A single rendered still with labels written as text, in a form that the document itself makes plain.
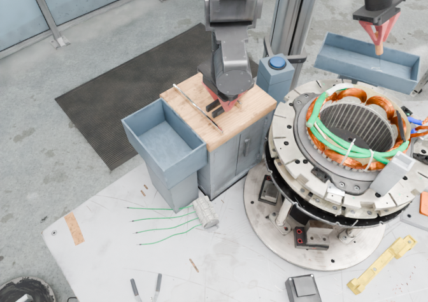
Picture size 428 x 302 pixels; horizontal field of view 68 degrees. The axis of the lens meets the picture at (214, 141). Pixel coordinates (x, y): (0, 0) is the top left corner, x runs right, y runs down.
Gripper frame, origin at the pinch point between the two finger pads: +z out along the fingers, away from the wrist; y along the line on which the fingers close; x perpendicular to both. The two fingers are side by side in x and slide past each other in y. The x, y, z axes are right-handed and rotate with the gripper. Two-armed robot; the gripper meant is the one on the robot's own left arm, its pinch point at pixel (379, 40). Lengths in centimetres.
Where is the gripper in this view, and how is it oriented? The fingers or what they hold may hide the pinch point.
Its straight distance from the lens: 92.0
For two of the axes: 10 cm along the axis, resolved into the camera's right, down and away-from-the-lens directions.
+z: 3.6, 6.9, 6.3
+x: -4.9, -4.3, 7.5
